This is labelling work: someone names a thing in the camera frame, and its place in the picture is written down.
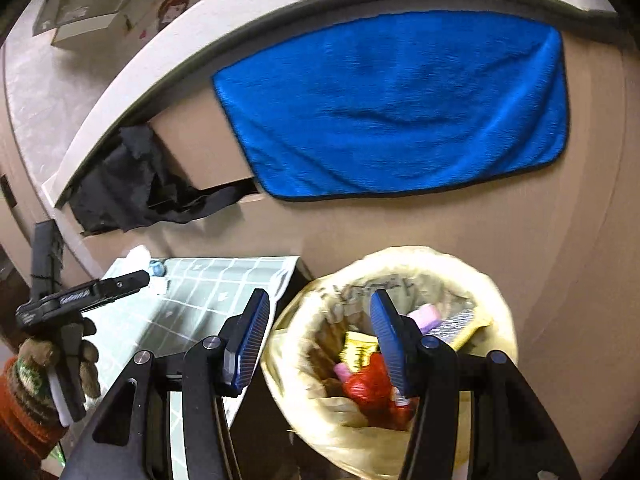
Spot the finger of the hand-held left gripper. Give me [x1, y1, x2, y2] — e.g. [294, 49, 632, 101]
[15, 269, 151, 328]

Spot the person's left hand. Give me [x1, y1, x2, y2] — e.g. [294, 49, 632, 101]
[12, 316, 102, 401]

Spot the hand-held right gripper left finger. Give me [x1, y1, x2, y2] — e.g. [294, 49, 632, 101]
[62, 287, 271, 480]

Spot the waste bin with yellow bag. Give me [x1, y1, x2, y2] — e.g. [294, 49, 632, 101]
[260, 245, 518, 480]

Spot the grey kitchen counter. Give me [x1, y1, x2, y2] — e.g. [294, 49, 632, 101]
[0, 0, 621, 211]

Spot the green cutting mat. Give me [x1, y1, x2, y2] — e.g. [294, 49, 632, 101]
[87, 256, 301, 480]

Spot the grey foil packet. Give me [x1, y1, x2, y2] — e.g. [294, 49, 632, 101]
[434, 306, 482, 347]

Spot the range hood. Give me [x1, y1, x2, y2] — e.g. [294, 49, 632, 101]
[32, 0, 176, 51]

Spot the red plastic wrapper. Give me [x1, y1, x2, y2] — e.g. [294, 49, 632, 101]
[345, 355, 417, 431]

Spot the purple pink packet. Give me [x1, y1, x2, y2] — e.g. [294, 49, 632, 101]
[409, 304, 444, 335]

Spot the yellow snack packet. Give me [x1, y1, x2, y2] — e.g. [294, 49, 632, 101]
[342, 331, 381, 366]

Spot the blue towel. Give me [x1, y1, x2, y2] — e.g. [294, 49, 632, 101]
[211, 14, 571, 203]

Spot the white tissue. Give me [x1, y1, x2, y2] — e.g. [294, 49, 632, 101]
[122, 245, 171, 296]

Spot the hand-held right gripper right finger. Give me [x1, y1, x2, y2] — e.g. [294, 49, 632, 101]
[369, 288, 583, 480]

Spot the black cloth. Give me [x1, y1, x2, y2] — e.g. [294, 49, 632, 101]
[67, 125, 256, 233]

